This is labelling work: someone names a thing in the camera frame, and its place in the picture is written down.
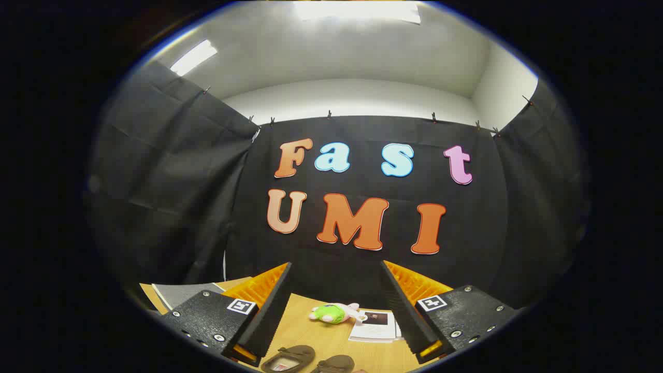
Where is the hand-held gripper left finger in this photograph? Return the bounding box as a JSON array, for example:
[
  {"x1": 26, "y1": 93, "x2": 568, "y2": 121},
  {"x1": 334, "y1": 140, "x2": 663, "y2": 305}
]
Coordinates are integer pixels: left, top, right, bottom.
[{"x1": 158, "y1": 262, "x2": 293, "y2": 368}]

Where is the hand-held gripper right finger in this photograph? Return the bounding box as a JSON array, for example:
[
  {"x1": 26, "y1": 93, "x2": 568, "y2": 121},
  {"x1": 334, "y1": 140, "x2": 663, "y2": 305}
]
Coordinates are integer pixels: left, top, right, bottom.
[{"x1": 381, "y1": 260, "x2": 518, "y2": 365}]

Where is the brown fuzzy shoe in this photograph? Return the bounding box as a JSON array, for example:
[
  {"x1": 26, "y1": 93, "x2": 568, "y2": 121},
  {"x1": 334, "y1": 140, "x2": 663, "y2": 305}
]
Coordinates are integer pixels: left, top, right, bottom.
[
  {"x1": 261, "y1": 345, "x2": 315, "y2": 373},
  {"x1": 311, "y1": 355, "x2": 355, "y2": 373}
]

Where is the grey fabric storage box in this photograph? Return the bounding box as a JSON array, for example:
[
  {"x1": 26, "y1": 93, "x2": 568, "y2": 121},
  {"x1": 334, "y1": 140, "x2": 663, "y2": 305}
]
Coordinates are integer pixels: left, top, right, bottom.
[{"x1": 152, "y1": 282, "x2": 224, "y2": 311}]

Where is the white book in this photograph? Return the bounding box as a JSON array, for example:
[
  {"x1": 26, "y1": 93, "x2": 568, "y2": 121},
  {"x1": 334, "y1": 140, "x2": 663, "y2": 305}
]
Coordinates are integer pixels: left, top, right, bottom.
[{"x1": 348, "y1": 309, "x2": 402, "y2": 343}]

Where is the green plush toy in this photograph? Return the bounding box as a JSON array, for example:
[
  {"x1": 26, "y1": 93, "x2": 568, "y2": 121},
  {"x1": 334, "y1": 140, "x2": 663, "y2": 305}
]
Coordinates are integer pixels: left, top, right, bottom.
[{"x1": 309, "y1": 303, "x2": 367, "y2": 325}]

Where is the black backdrop cloth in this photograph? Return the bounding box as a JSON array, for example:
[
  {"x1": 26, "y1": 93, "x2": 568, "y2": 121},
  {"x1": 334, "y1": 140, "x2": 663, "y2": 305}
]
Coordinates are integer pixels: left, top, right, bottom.
[{"x1": 85, "y1": 60, "x2": 591, "y2": 311}]

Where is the ceiling light panel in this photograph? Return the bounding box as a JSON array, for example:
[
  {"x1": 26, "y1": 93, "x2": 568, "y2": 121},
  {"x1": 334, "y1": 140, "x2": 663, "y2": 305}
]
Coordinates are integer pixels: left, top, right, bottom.
[
  {"x1": 170, "y1": 40, "x2": 218, "y2": 77},
  {"x1": 293, "y1": 0, "x2": 421, "y2": 24}
]

